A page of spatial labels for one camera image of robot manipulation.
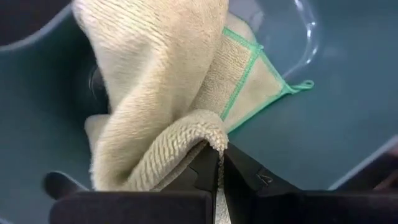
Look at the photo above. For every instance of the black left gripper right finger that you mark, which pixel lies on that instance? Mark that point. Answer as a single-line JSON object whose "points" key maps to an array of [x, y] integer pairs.
{"points": [[280, 205]]}

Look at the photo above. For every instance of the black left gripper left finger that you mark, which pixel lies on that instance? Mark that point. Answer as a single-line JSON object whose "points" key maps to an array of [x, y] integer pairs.
{"points": [[130, 207]]}

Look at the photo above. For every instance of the cream towel with green trim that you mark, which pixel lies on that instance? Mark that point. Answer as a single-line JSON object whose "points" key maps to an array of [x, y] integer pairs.
{"points": [[149, 77]]}

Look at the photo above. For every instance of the blue-grey plastic basket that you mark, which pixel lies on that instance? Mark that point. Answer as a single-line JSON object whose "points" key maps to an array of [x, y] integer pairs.
{"points": [[326, 130]]}

